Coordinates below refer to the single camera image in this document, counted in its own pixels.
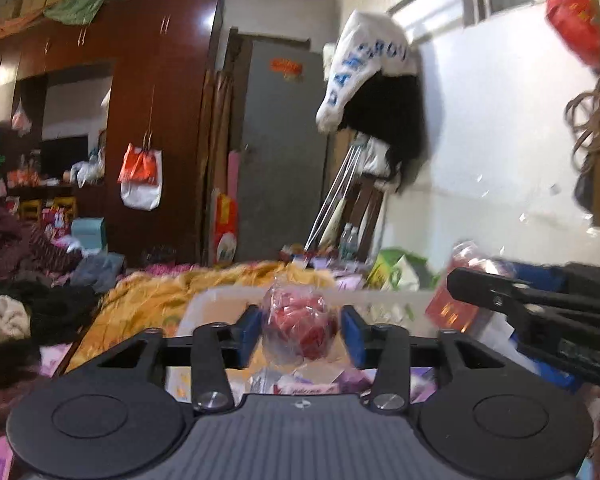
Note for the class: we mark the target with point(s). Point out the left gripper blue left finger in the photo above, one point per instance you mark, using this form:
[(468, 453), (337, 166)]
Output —
[(217, 347)]

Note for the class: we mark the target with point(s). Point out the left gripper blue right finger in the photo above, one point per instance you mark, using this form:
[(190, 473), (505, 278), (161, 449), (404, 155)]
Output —
[(385, 348)]

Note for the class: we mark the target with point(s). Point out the clear bag with red items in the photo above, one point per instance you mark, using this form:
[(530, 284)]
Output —
[(298, 323)]

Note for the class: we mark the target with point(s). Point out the white plastic laundry basket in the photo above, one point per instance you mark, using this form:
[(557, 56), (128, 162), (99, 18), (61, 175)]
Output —
[(421, 312)]

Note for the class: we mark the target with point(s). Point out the green white tote bag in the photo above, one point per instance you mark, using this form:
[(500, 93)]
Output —
[(396, 269)]

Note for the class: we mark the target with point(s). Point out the yellow blanket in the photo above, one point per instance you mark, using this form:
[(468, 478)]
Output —
[(143, 300)]

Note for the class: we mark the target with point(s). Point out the metal crutches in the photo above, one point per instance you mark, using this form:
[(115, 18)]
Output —
[(348, 170)]

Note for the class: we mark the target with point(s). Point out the orange white plastic bag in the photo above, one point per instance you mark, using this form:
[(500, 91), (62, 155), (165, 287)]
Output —
[(140, 178)]

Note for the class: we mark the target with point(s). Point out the dark clothes pile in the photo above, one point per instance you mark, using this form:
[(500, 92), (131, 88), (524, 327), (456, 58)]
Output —
[(48, 295)]

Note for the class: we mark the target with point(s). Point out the grey metal door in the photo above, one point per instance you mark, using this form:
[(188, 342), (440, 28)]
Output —
[(282, 155)]

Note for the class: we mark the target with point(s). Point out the black television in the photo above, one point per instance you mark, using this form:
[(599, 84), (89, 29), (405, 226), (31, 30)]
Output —
[(59, 155)]

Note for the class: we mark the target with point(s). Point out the dark red wooden wardrobe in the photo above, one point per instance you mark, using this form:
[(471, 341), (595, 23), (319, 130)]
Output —
[(135, 75)]

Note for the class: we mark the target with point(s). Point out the white cap with blue letters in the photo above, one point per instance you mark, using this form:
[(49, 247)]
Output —
[(369, 44)]

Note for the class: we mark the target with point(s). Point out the red hanging plastic bag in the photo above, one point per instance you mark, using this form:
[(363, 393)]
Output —
[(575, 23)]

